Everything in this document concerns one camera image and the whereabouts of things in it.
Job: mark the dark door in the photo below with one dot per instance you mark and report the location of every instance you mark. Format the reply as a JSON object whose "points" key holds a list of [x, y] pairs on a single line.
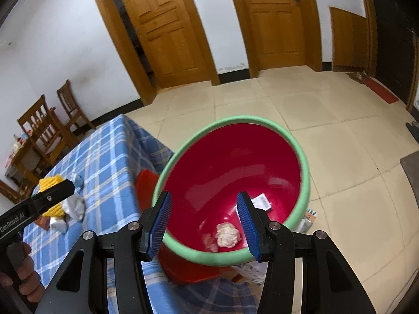
{"points": [[392, 39]]}

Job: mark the wooden door with latch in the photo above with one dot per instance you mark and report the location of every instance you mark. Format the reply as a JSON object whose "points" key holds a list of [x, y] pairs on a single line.
{"points": [[275, 23]]}

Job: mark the wooden door frame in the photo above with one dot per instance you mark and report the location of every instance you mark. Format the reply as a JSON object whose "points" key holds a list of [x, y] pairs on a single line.
{"points": [[104, 23], [314, 32]]}

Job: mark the blue plaid tablecloth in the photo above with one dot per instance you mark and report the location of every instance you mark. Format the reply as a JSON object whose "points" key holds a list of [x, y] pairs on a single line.
{"points": [[108, 157]]}

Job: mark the wooden dining table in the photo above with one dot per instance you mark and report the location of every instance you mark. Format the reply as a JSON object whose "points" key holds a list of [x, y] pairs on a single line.
{"points": [[23, 158]]}

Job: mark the dark shoes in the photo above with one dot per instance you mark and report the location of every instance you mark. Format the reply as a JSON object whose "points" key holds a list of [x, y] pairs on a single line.
{"points": [[413, 132]]}

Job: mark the red door mat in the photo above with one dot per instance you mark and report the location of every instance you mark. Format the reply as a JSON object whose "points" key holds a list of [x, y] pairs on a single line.
{"points": [[381, 91]]}

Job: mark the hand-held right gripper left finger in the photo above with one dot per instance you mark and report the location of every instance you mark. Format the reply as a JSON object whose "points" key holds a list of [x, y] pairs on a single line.
{"points": [[159, 227]]}

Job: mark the red plastic stool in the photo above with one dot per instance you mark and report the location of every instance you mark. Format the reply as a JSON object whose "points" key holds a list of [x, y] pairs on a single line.
{"points": [[190, 271]]}

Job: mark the low wooden panel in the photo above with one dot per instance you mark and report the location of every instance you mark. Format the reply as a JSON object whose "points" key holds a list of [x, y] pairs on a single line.
{"points": [[348, 39]]}

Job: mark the packet on floor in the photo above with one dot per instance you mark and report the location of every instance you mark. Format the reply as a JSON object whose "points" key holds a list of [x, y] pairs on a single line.
{"points": [[307, 219]]}

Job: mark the red basin with green rim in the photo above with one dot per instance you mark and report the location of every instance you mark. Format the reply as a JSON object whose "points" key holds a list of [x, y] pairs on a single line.
{"points": [[229, 170]]}

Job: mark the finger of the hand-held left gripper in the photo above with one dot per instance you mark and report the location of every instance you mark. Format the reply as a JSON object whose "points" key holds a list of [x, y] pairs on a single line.
{"points": [[49, 199]]}

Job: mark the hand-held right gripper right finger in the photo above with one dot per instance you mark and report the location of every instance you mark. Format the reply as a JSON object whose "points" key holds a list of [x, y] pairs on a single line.
{"points": [[247, 227]]}

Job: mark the wooden chair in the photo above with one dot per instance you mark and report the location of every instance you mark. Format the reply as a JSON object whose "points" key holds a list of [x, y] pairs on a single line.
{"points": [[42, 127], [73, 104], [13, 193]]}

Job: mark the small blue white object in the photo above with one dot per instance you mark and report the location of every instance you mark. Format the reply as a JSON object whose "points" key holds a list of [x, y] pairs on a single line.
{"points": [[78, 180]]}

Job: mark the white tissue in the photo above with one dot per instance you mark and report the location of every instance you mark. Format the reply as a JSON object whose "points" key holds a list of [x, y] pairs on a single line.
{"points": [[227, 235]]}

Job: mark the orange yellow snack packet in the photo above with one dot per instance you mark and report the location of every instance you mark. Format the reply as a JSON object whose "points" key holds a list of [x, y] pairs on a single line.
{"points": [[49, 182]]}

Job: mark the grey floor mat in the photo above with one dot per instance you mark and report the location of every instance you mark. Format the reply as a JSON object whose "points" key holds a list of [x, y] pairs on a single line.
{"points": [[411, 176]]}

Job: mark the cream paper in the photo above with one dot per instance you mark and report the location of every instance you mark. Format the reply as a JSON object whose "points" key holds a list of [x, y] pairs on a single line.
{"points": [[74, 206]]}

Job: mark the person's left hand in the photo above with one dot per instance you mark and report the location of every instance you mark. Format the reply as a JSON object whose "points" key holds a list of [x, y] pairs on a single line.
{"points": [[30, 281]]}

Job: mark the newspaper sheet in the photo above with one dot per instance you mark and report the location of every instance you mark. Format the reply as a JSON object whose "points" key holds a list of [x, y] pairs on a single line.
{"points": [[252, 271]]}

